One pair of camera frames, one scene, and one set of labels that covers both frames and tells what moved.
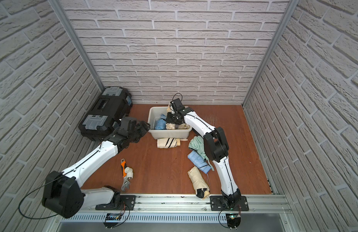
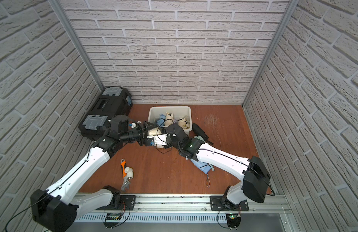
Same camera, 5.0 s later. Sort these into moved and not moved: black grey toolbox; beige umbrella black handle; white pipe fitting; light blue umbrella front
Moved: beige umbrella black handle
Not moved: light blue umbrella front; white pipe fitting; black grey toolbox
